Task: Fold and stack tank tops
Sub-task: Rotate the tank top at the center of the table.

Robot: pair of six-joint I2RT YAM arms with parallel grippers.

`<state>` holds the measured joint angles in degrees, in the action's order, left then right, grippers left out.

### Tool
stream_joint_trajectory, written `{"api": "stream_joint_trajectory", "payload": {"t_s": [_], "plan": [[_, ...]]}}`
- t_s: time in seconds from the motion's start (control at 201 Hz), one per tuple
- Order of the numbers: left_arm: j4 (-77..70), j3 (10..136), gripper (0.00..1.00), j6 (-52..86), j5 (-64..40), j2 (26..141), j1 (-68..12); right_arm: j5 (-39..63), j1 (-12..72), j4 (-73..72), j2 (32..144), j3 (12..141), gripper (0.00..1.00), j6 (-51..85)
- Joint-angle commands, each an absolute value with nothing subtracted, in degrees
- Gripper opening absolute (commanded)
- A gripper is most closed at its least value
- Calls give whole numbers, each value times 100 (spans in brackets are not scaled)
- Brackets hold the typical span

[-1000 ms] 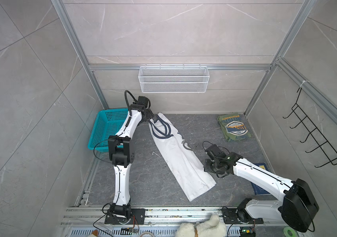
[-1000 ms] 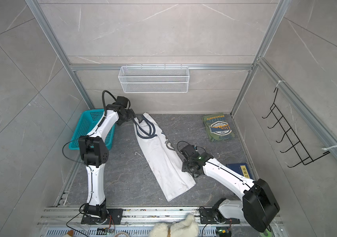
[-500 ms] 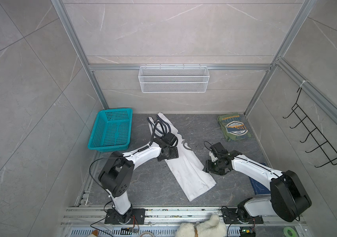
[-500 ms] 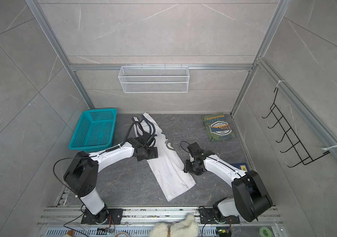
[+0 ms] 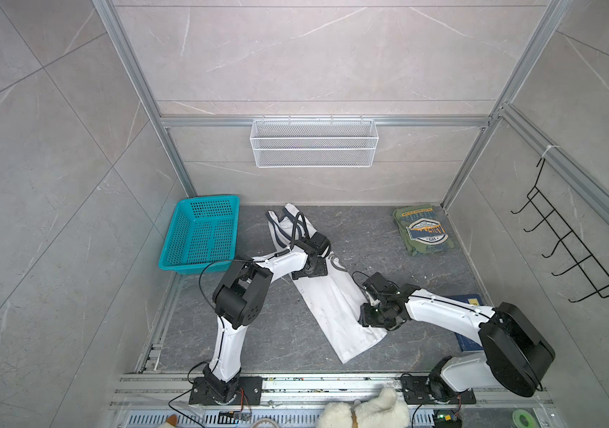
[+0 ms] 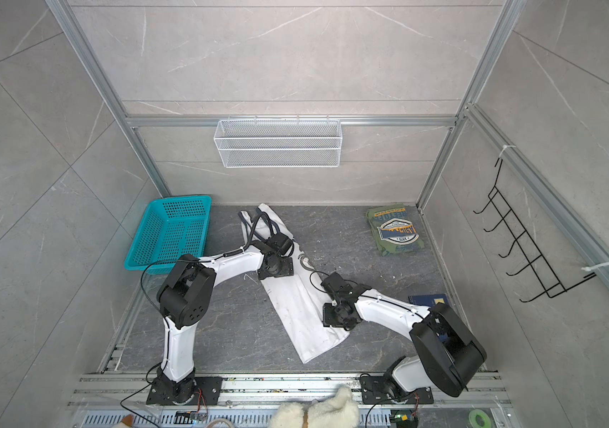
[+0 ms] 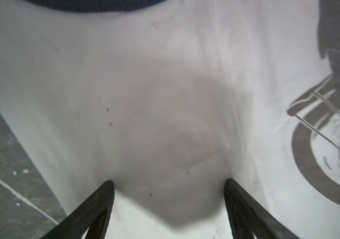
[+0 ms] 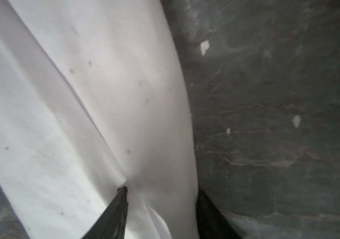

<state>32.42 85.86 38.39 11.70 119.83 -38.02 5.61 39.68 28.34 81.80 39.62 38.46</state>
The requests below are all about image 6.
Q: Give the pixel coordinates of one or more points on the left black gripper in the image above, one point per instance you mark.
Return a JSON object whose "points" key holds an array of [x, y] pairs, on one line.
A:
{"points": [[289, 269]]}

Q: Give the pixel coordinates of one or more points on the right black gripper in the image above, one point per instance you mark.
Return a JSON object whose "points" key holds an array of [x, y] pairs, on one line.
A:
{"points": [[327, 317]]}

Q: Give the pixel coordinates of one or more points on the white tank top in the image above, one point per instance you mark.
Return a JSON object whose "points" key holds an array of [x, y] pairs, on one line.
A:
{"points": [[299, 304]]}

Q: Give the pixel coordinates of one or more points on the green tank top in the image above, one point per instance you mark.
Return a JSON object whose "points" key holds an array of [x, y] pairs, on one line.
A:
{"points": [[393, 231]]}

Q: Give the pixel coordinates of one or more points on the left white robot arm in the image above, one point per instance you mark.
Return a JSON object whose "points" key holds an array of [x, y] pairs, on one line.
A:
{"points": [[184, 299]]}

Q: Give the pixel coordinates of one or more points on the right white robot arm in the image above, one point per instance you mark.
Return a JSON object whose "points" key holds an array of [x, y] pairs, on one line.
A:
{"points": [[448, 355]]}

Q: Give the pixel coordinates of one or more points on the blue book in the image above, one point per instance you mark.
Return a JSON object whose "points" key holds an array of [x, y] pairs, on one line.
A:
{"points": [[428, 300]]}

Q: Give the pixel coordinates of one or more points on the white plush toy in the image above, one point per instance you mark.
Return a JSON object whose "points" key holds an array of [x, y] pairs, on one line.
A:
{"points": [[340, 411]]}

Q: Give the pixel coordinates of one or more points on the teal plastic basket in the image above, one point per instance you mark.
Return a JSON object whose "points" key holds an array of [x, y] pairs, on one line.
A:
{"points": [[170, 228]]}

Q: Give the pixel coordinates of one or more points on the green tape roll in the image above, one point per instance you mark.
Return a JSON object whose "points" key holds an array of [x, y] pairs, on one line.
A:
{"points": [[479, 419]]}

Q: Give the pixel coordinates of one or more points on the black wire hook rack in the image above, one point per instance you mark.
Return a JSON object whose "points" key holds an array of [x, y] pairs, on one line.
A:
{"points": [[522, 242]]}

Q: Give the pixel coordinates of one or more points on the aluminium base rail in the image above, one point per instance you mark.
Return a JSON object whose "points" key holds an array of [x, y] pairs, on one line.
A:
{"points": [[250, 400]]}

